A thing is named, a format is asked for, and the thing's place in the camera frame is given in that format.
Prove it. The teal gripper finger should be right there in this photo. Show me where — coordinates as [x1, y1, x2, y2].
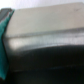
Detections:
[0, 8, 15, 84]

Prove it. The black kcup holder drawer box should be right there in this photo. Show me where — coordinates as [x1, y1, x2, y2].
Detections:
[4, 4, 84, 84]

